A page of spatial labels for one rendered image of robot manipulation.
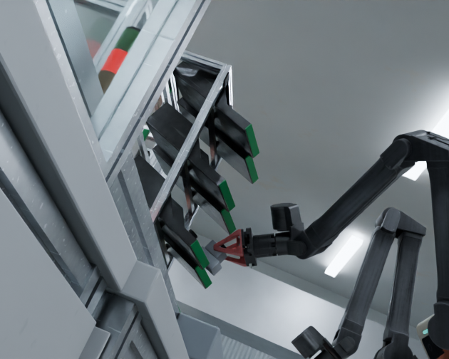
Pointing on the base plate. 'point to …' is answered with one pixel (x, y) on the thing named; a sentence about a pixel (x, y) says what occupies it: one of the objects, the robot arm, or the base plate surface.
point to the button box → (200, 337)
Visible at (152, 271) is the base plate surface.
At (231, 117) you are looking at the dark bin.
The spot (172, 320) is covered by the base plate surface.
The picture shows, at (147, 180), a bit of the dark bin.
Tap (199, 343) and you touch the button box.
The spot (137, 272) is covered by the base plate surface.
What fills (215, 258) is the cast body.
